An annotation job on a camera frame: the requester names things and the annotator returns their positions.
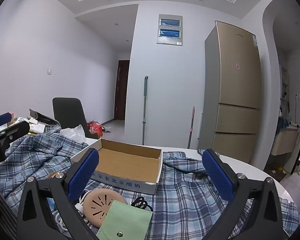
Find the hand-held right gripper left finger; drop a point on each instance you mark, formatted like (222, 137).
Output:
(83, 172)

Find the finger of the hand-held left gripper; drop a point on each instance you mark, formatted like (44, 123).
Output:
(1, 118)
(15, 130)

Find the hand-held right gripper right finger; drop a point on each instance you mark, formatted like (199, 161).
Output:
(216, 177)

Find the round beige vented disc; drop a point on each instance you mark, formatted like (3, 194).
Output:
(100, 202)

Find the printed cardboard box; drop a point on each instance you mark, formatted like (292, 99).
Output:
(125, 160)

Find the light green snap pouch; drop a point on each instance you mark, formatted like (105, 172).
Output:
(125, 220)

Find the pink box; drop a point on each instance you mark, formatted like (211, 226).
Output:
(12, 117)

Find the white box with blue label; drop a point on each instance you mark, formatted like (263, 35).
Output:
(37, 128)

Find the white plastic bag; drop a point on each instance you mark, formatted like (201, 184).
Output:
(75, 132)

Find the blue plaid shirt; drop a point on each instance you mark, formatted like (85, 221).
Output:
(180, 200)

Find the red plastic bag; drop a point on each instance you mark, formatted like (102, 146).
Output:
(96, 127)

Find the grey trash bag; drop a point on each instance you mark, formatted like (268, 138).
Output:
(106, 129)

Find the white panel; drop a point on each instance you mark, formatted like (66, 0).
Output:
(200, 125)

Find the dark grey chair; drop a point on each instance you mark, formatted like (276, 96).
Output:
(67, 112)

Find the grey striped cloth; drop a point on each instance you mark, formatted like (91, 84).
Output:
(5, 216)

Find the gold refrigerator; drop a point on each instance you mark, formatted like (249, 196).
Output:
(235, 92)

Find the dark wooden door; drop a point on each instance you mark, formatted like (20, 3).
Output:
(121, 92)

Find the white hair dryer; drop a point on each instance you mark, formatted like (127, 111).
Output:
(293, 123)

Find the wall electrical panel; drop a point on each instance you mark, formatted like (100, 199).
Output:
(169, 30)

